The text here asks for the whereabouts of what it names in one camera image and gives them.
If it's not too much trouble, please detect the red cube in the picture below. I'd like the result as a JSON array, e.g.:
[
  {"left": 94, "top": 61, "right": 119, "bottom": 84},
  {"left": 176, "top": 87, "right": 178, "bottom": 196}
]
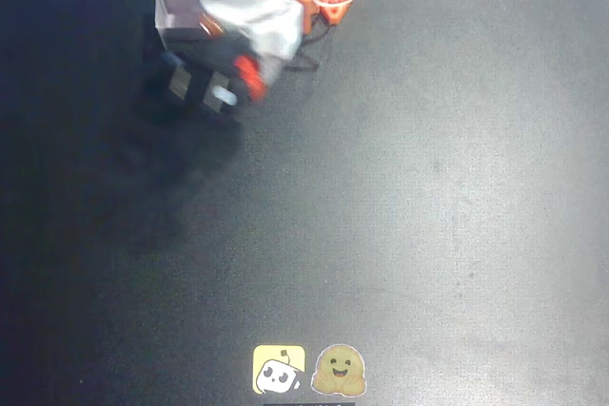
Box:
[{"left": 233, "top": 54, "right": 268, "bottom": 104}]

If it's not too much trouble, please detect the yellow robot sticker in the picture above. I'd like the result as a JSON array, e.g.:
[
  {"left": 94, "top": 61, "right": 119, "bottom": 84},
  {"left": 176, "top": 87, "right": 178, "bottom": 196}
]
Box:
[{"left": 251, "top": 343, "right": 307, "bottom": 396}]

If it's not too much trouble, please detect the white cardboard box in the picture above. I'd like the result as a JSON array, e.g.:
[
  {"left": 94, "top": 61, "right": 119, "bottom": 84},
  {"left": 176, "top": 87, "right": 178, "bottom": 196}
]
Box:
[{"left": 153, "top": 0, "right": 213, "bottom": 46}]

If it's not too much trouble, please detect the black camera cable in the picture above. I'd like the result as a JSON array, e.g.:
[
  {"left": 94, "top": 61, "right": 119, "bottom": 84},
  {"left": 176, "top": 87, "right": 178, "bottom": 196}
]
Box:
[{"left": 284, "top": 20, "right": 335, "bottom": 73}]

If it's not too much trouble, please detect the hugging face emoji sticker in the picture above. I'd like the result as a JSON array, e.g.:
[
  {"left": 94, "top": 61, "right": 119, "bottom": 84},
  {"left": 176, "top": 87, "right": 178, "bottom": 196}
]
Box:
[{"left": 309, "top": 342, "right": 368, "bottom": 398}]

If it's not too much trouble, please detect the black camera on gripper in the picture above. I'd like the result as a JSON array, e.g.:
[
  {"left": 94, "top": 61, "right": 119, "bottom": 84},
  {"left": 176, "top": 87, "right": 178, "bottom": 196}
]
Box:
[{"left": 158, "top": 33, "right": 245, "bottom": 121}]

